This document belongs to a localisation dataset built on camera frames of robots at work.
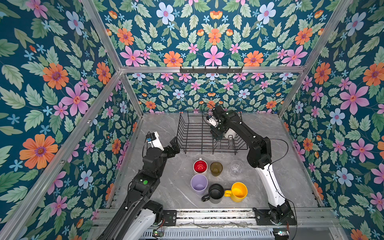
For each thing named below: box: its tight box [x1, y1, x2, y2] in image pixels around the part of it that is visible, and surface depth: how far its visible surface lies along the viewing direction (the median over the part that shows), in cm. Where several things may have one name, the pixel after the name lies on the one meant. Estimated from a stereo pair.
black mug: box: [201, 183, 225, 204], surface depth 78 cm
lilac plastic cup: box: [190, 174, 209, 196], surface depth 77 cm
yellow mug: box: [224, 182, 248, 203], surface depth 78 cm
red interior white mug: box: [193, 157, 208, 174], surface depth 87 cm
